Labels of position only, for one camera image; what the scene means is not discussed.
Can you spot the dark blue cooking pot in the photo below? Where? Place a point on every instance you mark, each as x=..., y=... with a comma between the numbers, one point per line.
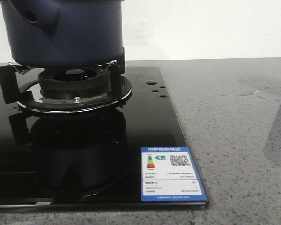
x=63, y=33

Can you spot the black metal pot support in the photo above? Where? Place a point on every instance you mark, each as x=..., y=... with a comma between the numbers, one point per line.
x=29, y=96

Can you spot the blue energy efficiency label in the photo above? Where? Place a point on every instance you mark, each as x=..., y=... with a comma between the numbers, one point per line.
x=169, y=174

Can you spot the black glass gas stove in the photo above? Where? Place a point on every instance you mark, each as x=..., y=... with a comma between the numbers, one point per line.
x=89, y=161

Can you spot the black round gas burner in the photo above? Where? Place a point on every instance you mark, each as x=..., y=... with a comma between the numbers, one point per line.
x=70, y=83

